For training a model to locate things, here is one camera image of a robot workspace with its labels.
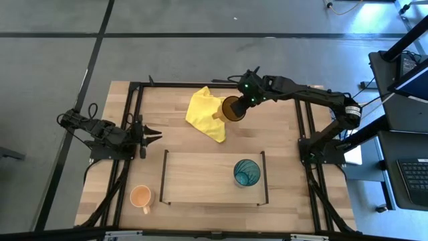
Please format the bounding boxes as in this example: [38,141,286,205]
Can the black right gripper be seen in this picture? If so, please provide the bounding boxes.
[229,68,272,117]

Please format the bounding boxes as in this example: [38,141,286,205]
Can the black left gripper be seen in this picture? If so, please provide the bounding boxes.
[131,114,164,159]

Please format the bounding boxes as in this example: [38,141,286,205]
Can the amber glass mug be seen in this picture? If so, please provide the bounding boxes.
[212,95,248,123]

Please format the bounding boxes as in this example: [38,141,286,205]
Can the peach ceramic mug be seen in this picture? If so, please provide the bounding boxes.
[129,184,156,216]

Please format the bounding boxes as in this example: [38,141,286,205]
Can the teal glass tumbler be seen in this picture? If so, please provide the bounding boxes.
[233,158,262,188]

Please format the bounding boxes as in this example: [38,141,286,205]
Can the yellow cloth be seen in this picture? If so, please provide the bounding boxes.
[185,86,229,144]

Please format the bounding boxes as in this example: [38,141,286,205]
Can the white paper sheet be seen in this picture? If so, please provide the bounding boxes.
[343,145,363,166]

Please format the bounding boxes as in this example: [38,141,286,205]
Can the dark grey side desk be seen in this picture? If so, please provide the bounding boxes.
[367,50,428,212]

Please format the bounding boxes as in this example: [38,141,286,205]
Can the laptop computer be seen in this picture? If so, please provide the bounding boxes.
[387,55,428,101]

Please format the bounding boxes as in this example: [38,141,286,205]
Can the black keyboard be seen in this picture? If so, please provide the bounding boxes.
[395,157,428,208]

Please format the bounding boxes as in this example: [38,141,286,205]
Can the black aluminium table frame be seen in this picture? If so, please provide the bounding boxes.
[74,74,359,236]

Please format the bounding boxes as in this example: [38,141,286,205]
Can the silver frame bracket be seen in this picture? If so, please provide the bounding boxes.
[104,230,144,240]
[289,233,330,241]

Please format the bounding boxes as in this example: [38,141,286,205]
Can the yellow floor cable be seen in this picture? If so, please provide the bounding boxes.
[322,0,364,17]

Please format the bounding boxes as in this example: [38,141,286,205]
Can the black camera rig beam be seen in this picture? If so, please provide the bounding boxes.
[0,226,428,241]

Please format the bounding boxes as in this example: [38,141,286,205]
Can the black slanted post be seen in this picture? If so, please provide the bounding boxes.
[380,14,428,63]

